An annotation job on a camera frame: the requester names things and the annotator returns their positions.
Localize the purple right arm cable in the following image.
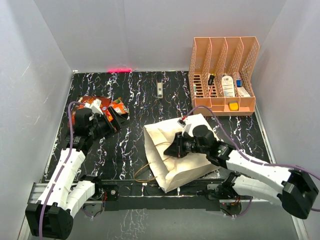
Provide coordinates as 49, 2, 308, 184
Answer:
182, 104, 320, 181

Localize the peach plastic desk organizer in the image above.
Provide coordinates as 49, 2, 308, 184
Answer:
188, 36, 260, 117

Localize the red snack packet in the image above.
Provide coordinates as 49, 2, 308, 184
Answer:
71, 96, 112, 126

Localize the orange snack packet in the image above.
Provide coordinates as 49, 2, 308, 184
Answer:
109, 97, 130, 120

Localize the pink tape strip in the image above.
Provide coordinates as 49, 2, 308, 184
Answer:
107, 67, 132, 73

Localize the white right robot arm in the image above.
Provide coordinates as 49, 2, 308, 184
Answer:
163, 125, 319, 220

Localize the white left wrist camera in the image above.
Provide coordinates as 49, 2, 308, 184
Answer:
84, 98, 103, 115

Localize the small white blue box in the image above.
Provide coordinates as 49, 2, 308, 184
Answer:
236, 79, 250, 97

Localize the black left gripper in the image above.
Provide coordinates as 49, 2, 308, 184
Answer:
88, 106, 132, 139

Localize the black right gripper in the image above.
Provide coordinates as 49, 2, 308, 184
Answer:
163, 130, 208, 158

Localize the beige paper bag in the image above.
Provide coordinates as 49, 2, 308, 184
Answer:
133, 114, 219, 193

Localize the black front mounting rail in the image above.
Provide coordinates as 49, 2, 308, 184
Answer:
74, 177, 276, 212

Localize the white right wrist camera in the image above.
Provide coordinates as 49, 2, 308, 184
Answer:
177, 116, 193, 137

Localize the black yellow highlighter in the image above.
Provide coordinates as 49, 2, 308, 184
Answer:
207, 73, 215, 86

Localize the yellow object in organizer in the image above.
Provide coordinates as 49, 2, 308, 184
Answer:
228, 101, 239, 111

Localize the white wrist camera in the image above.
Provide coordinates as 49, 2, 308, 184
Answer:
84, 98, 103, 115
177, 116, 193, 137

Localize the grey black stapler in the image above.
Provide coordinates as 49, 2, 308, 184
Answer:
156, 75, 163, 99

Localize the white lotion tube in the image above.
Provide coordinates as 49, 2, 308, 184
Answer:
221, 75, 236, 98

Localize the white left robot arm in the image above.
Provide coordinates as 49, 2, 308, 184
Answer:
25, 106, 129, 240

